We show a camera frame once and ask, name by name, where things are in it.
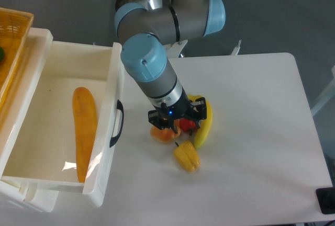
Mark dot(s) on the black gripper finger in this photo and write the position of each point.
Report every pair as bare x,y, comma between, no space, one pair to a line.
160,122
196,110

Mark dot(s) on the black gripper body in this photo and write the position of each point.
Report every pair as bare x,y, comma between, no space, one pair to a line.
180,109

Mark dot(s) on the white top drawer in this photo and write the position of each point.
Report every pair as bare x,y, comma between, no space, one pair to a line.
44,152

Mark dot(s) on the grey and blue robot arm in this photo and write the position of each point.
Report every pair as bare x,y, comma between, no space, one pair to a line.
144,28

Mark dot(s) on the orange braided bread roll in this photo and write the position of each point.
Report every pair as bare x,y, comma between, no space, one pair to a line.
164,136

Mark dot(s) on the red bell pepper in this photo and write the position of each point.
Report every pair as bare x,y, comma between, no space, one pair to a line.
188,126

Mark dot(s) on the yellow banana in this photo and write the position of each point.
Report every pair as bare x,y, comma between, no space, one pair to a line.
202,134

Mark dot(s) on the yellow bell pepper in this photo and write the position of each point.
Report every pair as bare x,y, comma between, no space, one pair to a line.
186,156

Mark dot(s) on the long orange vegetable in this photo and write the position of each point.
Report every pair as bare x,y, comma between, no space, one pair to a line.
85,123

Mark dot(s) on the black device at table edge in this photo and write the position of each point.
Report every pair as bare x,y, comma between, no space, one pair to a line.
325,198

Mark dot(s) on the green vegetable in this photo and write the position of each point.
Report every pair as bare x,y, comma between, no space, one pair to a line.
2,54

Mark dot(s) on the yellow plastic basket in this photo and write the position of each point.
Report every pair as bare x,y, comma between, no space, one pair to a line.
15,26

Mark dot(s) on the black drawer handle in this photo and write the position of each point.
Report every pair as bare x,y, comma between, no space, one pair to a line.
118,125

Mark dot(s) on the white table bracket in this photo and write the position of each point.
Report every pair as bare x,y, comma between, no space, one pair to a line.
237,48

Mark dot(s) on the white frame at right edge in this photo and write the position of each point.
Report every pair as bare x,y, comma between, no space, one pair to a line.
324,96

